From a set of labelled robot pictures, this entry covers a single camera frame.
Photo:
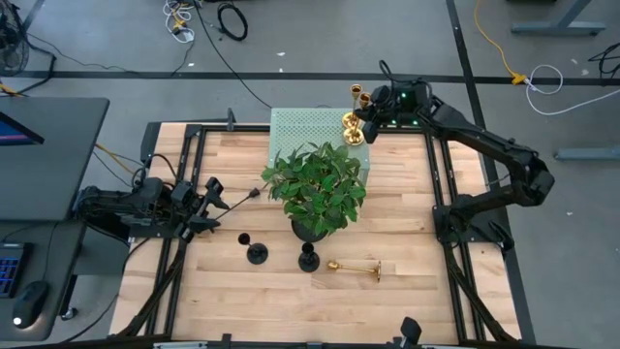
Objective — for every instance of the backlit keyboard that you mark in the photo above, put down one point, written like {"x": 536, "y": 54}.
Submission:
{"x": 9, "y": 274}

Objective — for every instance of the desk leg with caster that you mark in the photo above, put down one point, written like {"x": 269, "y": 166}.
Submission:
{"x": 68, "y": 312}

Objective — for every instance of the grey desk top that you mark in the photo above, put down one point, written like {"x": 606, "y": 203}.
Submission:
{"x": 58, "y": 160}

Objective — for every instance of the short black candlestick holder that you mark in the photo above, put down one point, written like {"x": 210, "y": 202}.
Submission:
{"x": 308, "y": 263}

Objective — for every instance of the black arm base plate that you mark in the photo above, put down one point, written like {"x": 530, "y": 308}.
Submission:
{"x": 477, "y": 228}
{"x": 145, "y": 232}

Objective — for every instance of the silver bracket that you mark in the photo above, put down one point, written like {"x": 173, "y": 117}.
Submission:
{"x": 179, "y": 345}

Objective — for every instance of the green perforated metal box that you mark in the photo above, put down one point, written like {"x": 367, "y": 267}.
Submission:
{"x": 305, "y": 128}

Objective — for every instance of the dark desk surface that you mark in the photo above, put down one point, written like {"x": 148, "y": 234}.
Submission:
{"x": 53, "y": 252}

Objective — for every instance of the potted green leafy plant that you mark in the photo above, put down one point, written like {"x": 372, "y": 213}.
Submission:
{"x": 319, "y": 189}

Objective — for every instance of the black aluminium table frame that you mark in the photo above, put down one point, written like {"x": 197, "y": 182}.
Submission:
{"x": 433, "y": 155}

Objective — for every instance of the black computer mouse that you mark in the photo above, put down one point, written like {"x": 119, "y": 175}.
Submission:
{"x": 30, "y": 303}

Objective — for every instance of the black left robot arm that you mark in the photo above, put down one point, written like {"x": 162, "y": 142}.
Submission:
{"x": 121, "y": 203}

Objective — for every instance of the black floor fan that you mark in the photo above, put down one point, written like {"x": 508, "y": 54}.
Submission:
{"x": 12, "y": 48}

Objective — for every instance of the medium black candlestick holder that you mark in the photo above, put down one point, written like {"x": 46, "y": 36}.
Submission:
{"x": 257, "y": 254}

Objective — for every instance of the computer monitor screen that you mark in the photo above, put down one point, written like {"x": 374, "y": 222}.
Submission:
{"x": 14, "y": 133}

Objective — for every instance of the tall slim gold candlestick holder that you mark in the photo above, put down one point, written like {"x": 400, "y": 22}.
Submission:
{"x": 333, "y": 265}

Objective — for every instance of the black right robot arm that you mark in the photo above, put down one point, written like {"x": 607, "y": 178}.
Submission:
{"x": 484, "y": 140}

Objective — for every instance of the grey desk foot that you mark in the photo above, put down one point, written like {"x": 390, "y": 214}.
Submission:
{"x": 557, "y": 27}
{"x": 586, "y": 154}

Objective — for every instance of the tall thin black candlestick holder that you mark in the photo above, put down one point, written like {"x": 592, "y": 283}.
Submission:
{"x": 254, "y": 194}

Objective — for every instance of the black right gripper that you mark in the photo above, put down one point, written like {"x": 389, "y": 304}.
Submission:
{"x": 409, "y": 104}

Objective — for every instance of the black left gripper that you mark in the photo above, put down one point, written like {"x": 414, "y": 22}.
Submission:
{"x": 191, "y": 206}

